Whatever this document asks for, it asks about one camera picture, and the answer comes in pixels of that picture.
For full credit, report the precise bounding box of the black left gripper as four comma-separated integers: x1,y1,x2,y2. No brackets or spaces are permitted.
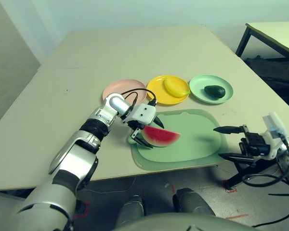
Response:
127,115,165,149

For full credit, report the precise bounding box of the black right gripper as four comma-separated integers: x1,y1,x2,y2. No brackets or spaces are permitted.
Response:
213,125,272,162

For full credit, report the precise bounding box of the toy watermelon slice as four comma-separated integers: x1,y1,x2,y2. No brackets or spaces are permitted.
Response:
141,125,182,148

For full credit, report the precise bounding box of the yellow toy banana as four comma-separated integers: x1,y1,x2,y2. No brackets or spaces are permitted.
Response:
164,77,191,97

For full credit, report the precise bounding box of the dark green toy avocado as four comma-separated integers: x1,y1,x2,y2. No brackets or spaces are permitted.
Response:
204,85,226,98

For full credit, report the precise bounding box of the black table foot bar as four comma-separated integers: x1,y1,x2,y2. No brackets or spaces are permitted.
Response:
225,160,287,191

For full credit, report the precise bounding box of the green cutting board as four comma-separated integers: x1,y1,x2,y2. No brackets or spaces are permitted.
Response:
127,108,229,171

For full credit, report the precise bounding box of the yellow plastic plate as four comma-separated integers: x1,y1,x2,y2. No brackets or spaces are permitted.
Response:
146,75,190,106

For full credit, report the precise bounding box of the pink plastic plate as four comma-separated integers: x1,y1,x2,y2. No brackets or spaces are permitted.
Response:
102,78,147,103

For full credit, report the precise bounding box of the mint green plastic plate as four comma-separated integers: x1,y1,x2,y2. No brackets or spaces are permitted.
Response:
189,74,234,105

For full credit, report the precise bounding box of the grey robot right knee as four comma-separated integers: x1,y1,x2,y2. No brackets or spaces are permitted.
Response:
172,187,216,216

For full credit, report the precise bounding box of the grey robot knee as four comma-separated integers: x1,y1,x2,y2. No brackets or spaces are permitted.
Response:
172,187,216,216
115,194,145,226

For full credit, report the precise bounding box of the grey robot left knee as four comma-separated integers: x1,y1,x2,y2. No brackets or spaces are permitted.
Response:
115,194,145,226

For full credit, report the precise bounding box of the black bag under side table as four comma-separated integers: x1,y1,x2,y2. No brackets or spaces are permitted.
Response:
244,55,289,106

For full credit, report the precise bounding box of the grey robot torso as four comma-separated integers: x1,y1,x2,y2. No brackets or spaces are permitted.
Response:
113,213,253,231

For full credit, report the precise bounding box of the black-framed side table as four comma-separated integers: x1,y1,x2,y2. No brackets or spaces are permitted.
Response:
235,22,289,58

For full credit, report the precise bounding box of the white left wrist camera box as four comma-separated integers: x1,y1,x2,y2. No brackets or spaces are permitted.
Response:
121,103,157,127

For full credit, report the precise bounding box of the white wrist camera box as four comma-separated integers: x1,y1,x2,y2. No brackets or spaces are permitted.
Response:
121,103,157,127
260,111,287,161

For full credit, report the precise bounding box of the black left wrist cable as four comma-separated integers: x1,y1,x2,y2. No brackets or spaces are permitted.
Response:
121,88,158,118

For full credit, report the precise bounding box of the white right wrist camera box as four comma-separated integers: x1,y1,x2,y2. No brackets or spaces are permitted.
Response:
260,111,287,161

